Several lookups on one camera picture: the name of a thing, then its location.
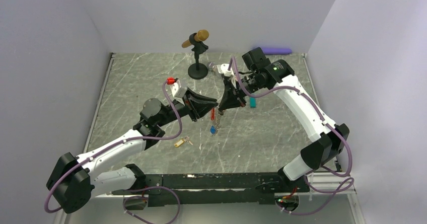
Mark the red handled key holder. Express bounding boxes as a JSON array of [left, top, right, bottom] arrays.
[[210, 107, 224, 134]]

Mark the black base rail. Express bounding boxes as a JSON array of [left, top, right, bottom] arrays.
[[111, 172, 311, 207]]

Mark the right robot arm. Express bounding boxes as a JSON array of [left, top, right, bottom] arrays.
[[211, 47, 349, 192]]

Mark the gold microphone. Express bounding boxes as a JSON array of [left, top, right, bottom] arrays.
[[181, 29, 209, 48]]

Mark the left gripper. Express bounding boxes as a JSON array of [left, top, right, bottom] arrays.
[[157, 87, 218, 127]]

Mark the yellow key tag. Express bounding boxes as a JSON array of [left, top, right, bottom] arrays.
[[174, 138, 186, 147]]

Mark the purple microphone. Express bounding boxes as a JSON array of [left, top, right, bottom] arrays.
[[260, 47, 293, 55]]

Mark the blue key tag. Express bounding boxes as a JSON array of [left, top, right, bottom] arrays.
[[210, 126, 217, 135]]

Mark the glitter silver microphone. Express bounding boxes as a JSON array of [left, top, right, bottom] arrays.
[[206, 61, 218, 72]]

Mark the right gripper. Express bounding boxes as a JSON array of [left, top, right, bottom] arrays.
[[219, 71, 266, 110]]

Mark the teal block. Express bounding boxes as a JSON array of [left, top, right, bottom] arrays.
[[249, 98, 257, 108]]

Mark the black microphone stand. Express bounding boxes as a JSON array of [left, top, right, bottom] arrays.
[[188, 42, 209, 80]]

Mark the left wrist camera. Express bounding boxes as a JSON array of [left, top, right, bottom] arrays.
[[171, 79, 187, 99]]

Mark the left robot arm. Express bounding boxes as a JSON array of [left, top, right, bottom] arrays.
[[44, 88, 218, 213]]

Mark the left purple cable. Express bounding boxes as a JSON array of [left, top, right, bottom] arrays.
[[44, 79, 183, 224]]

